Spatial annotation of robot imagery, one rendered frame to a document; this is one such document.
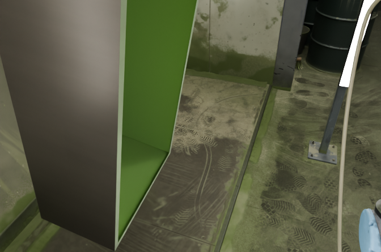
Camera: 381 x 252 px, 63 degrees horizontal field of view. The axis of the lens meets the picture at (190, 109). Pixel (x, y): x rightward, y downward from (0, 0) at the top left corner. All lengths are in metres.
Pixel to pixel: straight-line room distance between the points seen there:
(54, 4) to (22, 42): 0.16
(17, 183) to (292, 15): 2.38
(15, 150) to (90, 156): 1.17
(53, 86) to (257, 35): 2.31
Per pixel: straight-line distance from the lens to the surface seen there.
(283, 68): 3.07
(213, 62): 3.19
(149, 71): 1.46
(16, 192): 2.10
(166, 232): 1.92
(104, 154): 0.95
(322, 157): 2.50
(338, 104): 2.26
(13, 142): 2.14
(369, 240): 1.03
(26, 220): 2.16
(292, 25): 2.90
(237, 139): 2.45
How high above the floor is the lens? 1.66
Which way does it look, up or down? 36 degrees down
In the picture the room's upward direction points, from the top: 2 degrees counter-clockwise
